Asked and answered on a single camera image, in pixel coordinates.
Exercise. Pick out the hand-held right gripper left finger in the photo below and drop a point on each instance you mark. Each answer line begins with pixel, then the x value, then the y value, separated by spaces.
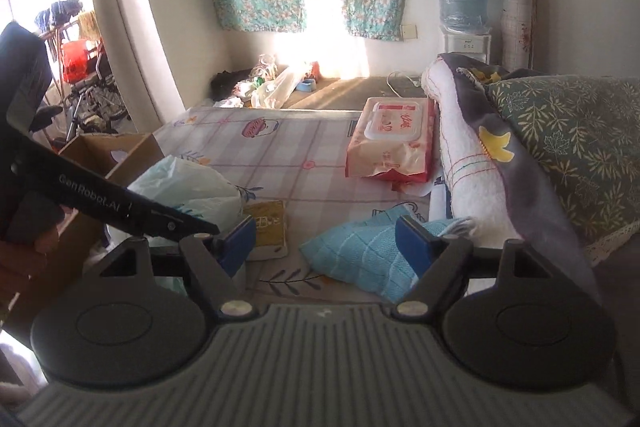
pixel 237 244

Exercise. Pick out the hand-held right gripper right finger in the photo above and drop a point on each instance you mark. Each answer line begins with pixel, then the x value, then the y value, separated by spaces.
pixel 415 242

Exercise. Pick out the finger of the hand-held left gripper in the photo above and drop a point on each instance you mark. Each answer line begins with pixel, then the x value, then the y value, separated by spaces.
pixel 165 219

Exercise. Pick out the teal knit towel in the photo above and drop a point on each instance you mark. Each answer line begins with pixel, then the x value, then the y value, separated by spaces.
pixel 350 252

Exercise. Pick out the brown cardboard box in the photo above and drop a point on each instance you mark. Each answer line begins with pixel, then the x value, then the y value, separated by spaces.
pixel 135 157

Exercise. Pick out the person's left hand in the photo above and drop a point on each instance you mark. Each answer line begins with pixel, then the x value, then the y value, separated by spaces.
pixel 20 267

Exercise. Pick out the brown yellow packet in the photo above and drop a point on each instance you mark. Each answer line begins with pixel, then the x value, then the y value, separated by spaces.
pixel 267 227

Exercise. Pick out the tied white plastic bag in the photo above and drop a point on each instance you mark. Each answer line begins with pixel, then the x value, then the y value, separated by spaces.
pixel 190 192

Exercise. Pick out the pink wet wipes pack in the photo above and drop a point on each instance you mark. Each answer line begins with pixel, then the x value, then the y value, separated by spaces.
pixel 390 147

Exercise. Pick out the rolled white grey quilt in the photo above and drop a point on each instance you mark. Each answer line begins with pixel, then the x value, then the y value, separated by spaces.
pixel 465 157

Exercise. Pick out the folded wheelchair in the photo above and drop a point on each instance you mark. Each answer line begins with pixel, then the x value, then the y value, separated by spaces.
pixel 95 102

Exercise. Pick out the red bag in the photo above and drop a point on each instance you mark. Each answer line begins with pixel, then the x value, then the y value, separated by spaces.
pixel 77 59

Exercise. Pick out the black cloth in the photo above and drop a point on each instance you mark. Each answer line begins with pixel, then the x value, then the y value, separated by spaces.
pixel 227 82

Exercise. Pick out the crumpled clear plastic bag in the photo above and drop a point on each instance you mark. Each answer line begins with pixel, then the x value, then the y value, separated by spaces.
pixel 280 89

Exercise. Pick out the small blue bowl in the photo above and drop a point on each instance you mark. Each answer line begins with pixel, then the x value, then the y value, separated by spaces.
pixel 306 85

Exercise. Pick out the green leaf print pillow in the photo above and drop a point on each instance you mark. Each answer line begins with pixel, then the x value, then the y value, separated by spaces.
pixel 565 132

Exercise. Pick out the white water dispenser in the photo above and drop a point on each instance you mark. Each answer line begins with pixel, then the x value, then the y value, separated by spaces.
pixel 467 46

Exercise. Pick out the rolled floral mat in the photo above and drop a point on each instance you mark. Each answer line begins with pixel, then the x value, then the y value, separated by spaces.
pixel 517 7

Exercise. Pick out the beige wall socket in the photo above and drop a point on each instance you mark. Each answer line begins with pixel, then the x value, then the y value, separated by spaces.
pixel 409 32

